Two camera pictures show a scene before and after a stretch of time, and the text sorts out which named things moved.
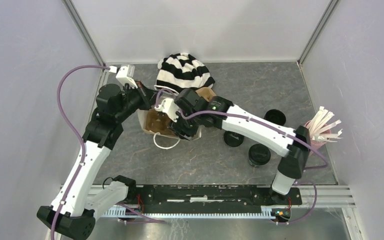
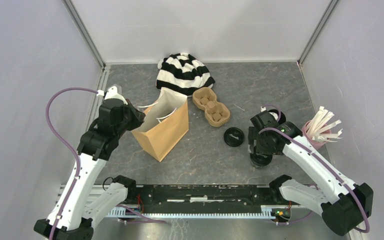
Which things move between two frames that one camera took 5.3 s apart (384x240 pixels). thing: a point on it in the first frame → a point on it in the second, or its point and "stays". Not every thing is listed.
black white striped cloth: [178, 71] stays
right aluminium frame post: [304, 54] stays
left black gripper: [146, 94] → [138, 116]
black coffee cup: [256, 160] stays
